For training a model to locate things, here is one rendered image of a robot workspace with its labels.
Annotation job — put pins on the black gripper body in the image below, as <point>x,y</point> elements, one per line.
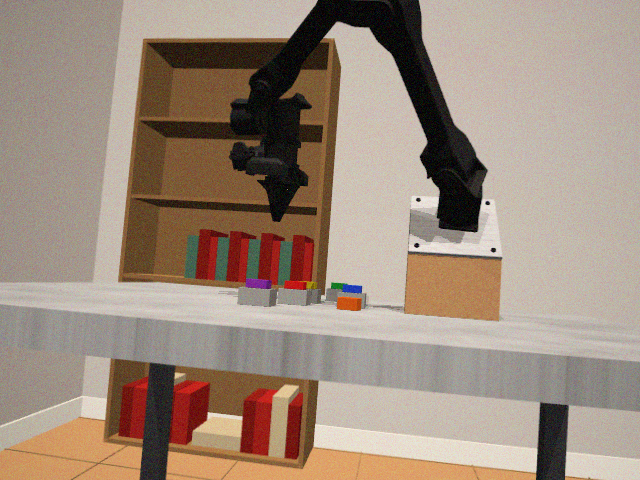
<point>280,162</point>

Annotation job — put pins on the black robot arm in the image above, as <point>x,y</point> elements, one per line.
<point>449,158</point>

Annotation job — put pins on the red button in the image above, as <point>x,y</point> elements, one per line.
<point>294,293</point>

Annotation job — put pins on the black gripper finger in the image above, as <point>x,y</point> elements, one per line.
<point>278,193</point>
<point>293,191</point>

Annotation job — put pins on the blue button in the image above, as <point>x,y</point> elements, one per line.
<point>353,291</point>

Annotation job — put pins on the yellow button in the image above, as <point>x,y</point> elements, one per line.
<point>315,293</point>

